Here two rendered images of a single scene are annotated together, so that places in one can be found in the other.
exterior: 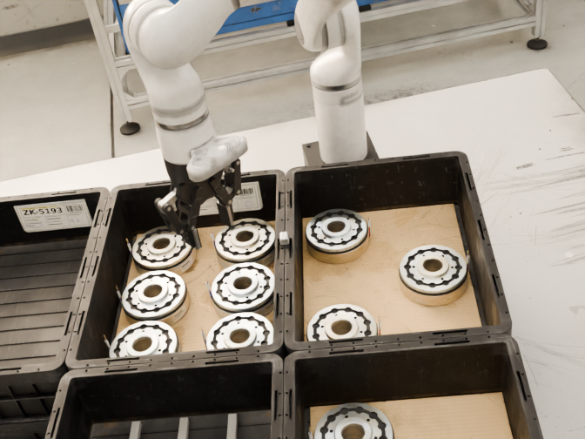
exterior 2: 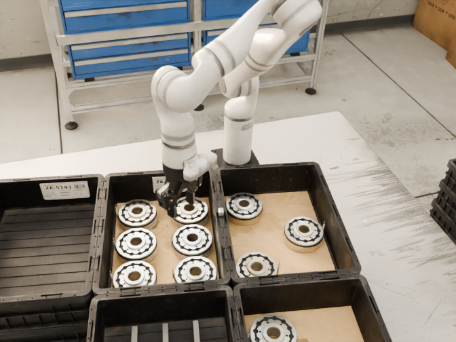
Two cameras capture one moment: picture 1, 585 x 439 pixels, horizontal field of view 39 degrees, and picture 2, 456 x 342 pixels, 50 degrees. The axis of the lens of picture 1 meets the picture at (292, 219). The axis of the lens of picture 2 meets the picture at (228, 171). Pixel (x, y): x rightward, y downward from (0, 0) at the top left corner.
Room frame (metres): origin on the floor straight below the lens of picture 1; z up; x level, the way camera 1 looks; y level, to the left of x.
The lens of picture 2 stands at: (0.10, 0.22, 1.80)
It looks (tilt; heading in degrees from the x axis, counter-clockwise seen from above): 40 degrees down; 346
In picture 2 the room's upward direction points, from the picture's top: 2 degrees clockwise
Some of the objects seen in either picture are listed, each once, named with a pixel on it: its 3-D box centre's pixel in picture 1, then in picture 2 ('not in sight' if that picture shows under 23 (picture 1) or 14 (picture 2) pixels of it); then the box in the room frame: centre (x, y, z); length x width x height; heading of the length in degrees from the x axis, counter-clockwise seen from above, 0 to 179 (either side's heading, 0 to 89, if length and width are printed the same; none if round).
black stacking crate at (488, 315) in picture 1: (387, 269); (278, 231); (0.91, -0.13, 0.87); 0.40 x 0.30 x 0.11; 174
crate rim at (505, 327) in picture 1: (386, 245); (280, 217); (0.91, -0.13, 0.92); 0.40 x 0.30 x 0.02; 174
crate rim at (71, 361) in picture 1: (187, 263); (161, 225); (0.94, 0.17, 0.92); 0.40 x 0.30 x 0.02; 174
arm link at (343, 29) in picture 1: (332, 41); (240, 92); (1.31, -0.12, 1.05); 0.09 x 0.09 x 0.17; 10
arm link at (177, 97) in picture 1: (164, 59); (174, 105); (0.93, 0.12, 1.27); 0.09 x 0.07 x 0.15; 26
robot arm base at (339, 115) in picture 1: (339, 116); (237, 135); (1.32, -0.12, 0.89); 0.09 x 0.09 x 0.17; 3
